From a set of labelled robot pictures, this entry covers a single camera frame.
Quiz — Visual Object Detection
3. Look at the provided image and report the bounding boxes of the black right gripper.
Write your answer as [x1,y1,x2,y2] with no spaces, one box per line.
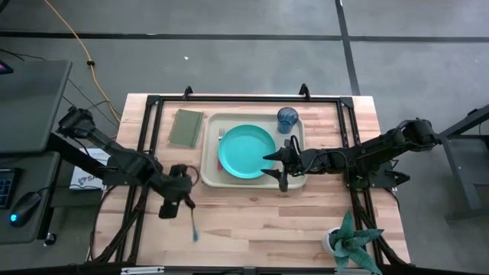
[261,135,315,193]

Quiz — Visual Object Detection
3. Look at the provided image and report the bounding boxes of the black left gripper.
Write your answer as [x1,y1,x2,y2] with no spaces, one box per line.
[157,163,197,220]

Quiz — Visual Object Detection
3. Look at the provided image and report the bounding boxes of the spoon with blue handle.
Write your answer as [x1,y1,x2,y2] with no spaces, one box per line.
[188,205,200,243]

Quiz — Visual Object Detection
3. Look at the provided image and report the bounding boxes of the teal plastic plate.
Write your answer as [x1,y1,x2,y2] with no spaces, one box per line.
[217,124,277,180]

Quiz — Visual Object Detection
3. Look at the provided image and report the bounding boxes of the blue translucent plastic cup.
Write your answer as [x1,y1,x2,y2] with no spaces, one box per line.
[276,106,300,135]

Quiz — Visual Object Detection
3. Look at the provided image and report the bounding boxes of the metal fork pink handle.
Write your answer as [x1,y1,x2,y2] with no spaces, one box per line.
[216,127,227,172]

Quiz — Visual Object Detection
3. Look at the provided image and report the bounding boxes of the beige plastic tray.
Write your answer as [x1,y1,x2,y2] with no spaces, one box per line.
[199,112,309,190]

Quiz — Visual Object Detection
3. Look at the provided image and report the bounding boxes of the green notebook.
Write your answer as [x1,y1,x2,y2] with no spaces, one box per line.
[167,108,206,150]

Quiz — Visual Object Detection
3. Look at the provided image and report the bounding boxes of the white printed box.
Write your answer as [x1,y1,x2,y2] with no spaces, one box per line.
[69,147,112,191]

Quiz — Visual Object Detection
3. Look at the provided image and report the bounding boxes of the teal succulent in white pot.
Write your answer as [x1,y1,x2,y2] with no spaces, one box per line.
[322,209,385,275]

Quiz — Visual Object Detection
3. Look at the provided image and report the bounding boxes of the black computer mouse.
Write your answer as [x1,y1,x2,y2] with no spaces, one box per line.
[8,191,43,228]

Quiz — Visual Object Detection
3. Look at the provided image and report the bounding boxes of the black keyboard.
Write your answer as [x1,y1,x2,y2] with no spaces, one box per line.
[0,167,18,211]

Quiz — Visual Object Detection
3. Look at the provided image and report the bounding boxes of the grey desk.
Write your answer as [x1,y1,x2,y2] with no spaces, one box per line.
[0,58,73,246]

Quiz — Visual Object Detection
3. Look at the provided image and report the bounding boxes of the black side stand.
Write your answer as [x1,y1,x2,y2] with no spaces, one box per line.
[436,102,489,223]

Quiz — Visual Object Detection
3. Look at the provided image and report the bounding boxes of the black aluminium table frame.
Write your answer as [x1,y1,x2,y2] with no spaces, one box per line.
[87,82,412,275]

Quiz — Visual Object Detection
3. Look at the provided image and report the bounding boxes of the silver metal bracket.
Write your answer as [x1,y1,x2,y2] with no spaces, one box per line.
[119,266,166,275]

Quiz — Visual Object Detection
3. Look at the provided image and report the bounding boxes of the orange floor cable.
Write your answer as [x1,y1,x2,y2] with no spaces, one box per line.
[43,0,123,124]

